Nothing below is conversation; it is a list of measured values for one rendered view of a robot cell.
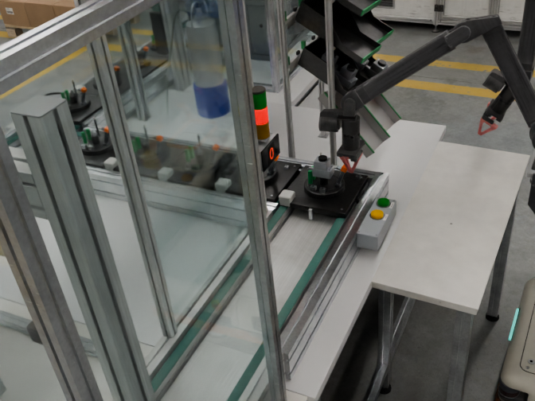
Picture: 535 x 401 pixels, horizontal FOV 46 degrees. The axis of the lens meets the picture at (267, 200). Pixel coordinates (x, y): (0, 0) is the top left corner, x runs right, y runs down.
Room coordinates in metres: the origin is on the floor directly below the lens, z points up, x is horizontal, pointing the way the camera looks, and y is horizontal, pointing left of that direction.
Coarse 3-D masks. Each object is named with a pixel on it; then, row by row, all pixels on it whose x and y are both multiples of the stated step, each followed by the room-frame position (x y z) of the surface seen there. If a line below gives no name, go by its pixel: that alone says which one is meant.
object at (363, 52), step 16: (304, 0) 2.11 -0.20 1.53; (320, 0) 2.20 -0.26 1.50; (304, 16) 2.09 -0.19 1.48; (320, 16) 2.05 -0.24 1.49; (336, 16) 2.16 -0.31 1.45; (352, 16) 2.12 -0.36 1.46; (320, 32) 2.05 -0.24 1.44; (336, 32) 2.10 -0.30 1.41; (352, 32) 2.12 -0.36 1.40; (352, 48) 2.03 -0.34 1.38; (368, 48) 2.05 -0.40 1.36
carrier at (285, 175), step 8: (280, 168) 1.97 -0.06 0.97; (296, 168) 1.96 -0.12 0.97; (264, 176) 1.90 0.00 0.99; (272, 176) 1.89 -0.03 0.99; (280, 176) 1.92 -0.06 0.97; (288, 176) 1.91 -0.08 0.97; (264, 184) 1.87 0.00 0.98; (272, 184) 1.87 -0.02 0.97; (280, 184) 1.86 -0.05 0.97; (288, 184) 1.87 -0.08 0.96; (272, 192) 1.82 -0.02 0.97; (280, 192) 1.82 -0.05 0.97; (272, 200) 1.78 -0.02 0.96
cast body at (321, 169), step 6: (318, 156) 1.83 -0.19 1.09; (324, 156) 1.81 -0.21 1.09; (318, 162) 1.80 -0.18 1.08; (324, 162) 1.79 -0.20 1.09; (312, 168) 1.83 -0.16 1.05; (318, 168) 1.79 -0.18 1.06; (324, 168) 1.79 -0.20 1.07; (330, 168) 1.80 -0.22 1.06; (318, 174) 1.80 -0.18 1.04; (324, 174) 1.79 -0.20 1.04; (330, 174) 1.78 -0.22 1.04
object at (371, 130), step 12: (324, 96) 2.05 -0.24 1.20; (336, 96) 2.12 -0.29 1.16; (336, 108) 2.02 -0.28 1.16; (360, 108) 2.10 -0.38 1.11; (360, 120) 2.08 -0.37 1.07; (372, 120) 2.07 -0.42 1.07; (360, 132) 2.03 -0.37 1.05; (372, 132) 2.06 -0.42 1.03; (384, 132) 2.04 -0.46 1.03; (372, 144) 2.01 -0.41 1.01
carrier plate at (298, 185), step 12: (300, 180) 1.88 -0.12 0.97; (348, 180) 1.84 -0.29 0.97; (360, 180) 1.83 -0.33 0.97; (300, 192) 1.80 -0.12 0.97; (348, 192) 1.77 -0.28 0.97; (360, 192) 1.78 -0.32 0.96; (300, 204) 1.73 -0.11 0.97; (312, 204) 1.72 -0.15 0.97; (324, 204) 1.71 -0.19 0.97; (336, 204) 1.70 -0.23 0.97; (348, 204) 1.70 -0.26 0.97
